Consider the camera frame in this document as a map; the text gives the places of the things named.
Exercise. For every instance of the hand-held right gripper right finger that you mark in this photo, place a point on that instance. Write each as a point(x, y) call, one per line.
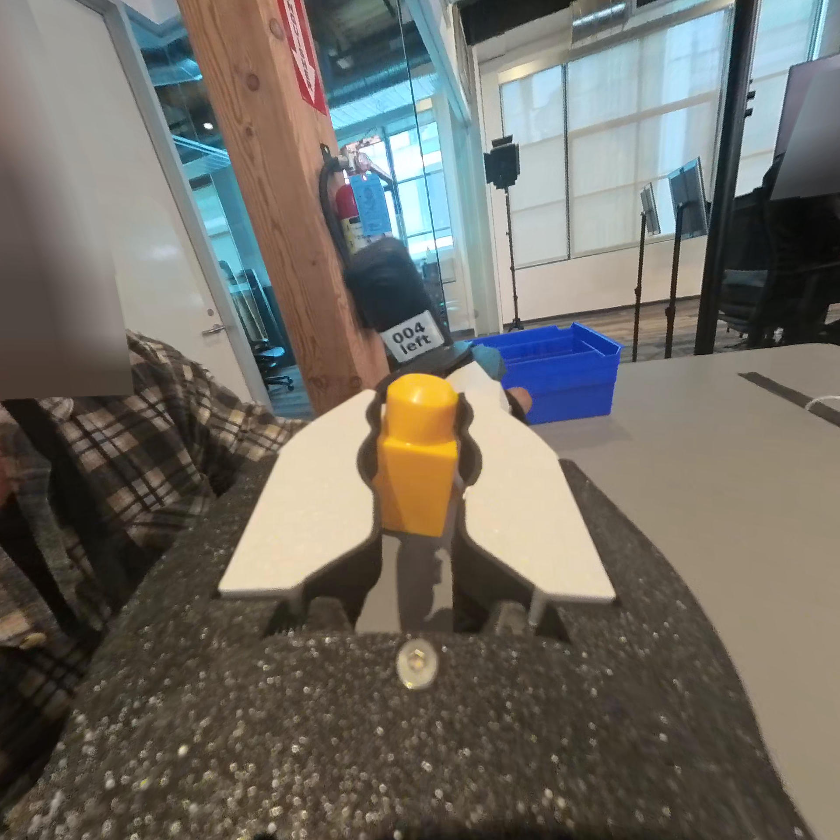
point(531, 518)

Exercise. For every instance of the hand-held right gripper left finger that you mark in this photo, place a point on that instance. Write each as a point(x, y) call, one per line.
point(302, 518)

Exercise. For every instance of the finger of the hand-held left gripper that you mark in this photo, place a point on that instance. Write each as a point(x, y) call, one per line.
point(489, 394)

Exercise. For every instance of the blue divided plastic bin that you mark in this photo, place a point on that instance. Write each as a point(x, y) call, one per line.
point(571, 380)

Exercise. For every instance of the yellow mega block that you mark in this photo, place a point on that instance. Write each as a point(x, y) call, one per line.
point(417, 472)

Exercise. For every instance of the red fire extinguisher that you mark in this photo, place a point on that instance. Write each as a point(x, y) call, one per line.
point(346, 210)

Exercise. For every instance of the wooden pillar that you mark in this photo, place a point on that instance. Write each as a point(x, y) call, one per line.
point(275, 229)

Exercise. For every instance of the black light panel on stand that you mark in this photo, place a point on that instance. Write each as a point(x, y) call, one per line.
point(502, 164)

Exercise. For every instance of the white door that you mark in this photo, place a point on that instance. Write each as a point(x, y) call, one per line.
point(164, 229)

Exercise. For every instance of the person's plaid shirt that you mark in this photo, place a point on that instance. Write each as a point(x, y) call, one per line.
point(65, 525)

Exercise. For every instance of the black office chair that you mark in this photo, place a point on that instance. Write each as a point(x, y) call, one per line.
point(754, 282)

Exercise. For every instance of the red wall sign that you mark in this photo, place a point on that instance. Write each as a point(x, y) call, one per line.
point(303, 52)

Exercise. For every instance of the black metal post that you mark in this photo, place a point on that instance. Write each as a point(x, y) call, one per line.
point(728, 164)

